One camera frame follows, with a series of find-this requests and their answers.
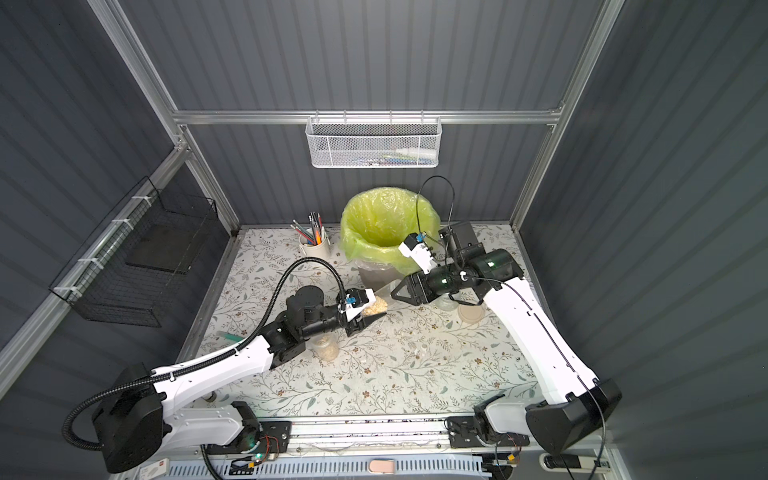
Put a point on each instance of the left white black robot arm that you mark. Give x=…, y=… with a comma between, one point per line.
x=143, y=413

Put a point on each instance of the white wire mesh basket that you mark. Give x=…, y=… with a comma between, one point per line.
x=391, y=144

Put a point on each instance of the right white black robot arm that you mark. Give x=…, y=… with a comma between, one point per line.
x=576, y=402

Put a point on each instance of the white card with red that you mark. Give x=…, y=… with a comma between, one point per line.
x=155, y=470

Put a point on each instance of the green plastic bin liner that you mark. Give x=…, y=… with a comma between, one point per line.
x=375, y=222

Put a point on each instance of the white black stapler device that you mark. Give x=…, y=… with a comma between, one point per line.
x=569, y=463

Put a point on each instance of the pink eraser block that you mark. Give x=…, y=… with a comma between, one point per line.
x=382, y=466

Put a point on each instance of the pens bundle in cup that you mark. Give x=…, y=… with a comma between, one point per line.
x=312, y=233

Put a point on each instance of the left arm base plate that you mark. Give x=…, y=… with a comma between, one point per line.
x=269, y=438

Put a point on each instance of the oatmeal jar with beige lid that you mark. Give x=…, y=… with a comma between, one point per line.
x=445, y=303

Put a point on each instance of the glass oatmeal jar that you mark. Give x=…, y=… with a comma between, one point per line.
x=379, y=306
x=325, y=347

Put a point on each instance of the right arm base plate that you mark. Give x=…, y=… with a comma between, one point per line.
x=470, y=432

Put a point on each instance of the white pen cup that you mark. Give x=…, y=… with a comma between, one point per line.
x=322, y=251

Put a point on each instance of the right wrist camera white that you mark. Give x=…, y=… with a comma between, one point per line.
x=415, y=248

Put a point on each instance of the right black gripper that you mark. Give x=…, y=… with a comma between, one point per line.
x=414, y=288

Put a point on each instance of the beige jar lid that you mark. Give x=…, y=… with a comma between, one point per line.
x=470, y=314

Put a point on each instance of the grey trash bin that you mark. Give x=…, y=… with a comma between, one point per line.
x=376, y=274

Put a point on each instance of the black wire basket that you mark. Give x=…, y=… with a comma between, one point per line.
x=131, y=273

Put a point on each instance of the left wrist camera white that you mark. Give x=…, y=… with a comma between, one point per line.
x=355, y=301

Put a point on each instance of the floral table mat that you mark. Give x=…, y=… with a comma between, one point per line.
x=414, y=360

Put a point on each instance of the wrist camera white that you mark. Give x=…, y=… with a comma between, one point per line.
x=355, y=301
x=415, y=248

